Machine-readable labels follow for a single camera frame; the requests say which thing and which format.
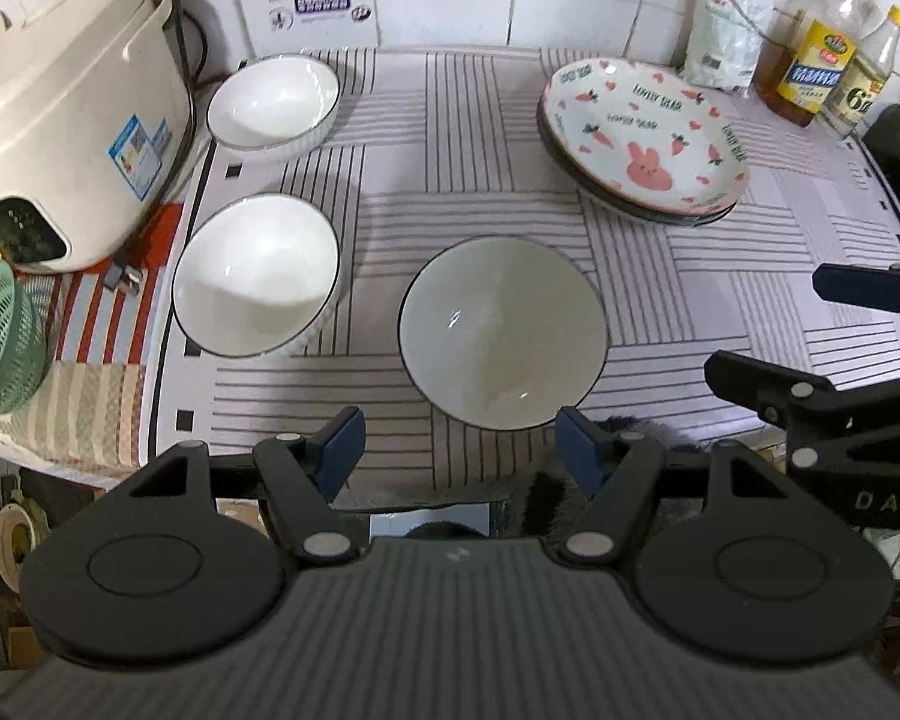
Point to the beige striped cloth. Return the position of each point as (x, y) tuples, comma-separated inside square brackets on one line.
[(75, 412)]

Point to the grey plug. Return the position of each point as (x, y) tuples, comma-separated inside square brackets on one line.
[(124, 277)]

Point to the white plastic packet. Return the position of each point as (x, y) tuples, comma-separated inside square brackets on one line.
[(724, 45)]

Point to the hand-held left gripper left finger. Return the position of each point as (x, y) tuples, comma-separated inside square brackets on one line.
[(345, 442)]

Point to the green plastic basket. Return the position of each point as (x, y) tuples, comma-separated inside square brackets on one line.
[(4, 345)]

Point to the cream rice cooker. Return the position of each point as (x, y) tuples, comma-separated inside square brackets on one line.
[(67, 105)]

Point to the white round container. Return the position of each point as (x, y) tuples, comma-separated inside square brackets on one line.
[(19, 540)]

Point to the white plate with pink bunny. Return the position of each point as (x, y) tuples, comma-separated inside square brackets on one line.
[(645, 135)]

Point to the cooking wine bottle orange cap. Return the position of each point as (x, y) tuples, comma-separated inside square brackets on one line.
[(817, 67)]

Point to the red striped cloth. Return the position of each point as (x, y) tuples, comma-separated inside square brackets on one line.
[(97, 322)]

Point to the white ribbed bowl black rim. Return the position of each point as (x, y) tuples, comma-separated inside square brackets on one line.
[(255, 277), (502, 330), (274, 101)]

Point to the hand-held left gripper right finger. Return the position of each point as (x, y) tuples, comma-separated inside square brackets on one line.
[(577, 450)]

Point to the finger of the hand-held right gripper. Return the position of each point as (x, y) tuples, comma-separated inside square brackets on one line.
[(862, 286), (765, 386)]

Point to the white wall sticker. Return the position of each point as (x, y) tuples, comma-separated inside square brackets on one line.
[(322, 4)]

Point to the clear vinegar bottle yellow cap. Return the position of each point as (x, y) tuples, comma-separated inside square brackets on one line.
[(855, 101)]

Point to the striped white tablecloth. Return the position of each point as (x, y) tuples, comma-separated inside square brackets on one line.
[(495, 165)]

